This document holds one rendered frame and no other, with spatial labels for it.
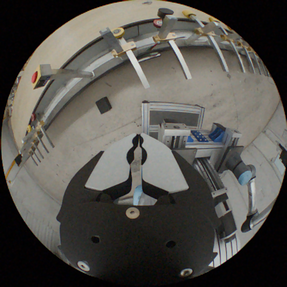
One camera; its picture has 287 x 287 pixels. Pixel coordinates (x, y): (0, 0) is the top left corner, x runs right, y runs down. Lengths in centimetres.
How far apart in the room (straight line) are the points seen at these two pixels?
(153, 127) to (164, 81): 65
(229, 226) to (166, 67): 165
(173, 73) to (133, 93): 62
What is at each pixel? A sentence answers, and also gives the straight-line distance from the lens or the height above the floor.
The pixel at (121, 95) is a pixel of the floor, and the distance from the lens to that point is 145.
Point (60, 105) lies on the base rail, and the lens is 103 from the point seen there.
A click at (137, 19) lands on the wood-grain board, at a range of 72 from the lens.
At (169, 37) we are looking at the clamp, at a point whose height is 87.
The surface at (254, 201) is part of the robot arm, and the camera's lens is 89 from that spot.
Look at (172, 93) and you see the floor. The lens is 148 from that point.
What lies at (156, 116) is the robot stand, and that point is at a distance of 127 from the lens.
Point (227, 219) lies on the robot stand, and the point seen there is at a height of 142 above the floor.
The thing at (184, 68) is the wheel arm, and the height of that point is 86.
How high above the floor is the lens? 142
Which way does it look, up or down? 59 degrees down
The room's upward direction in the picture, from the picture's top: 178 degrees clockwise
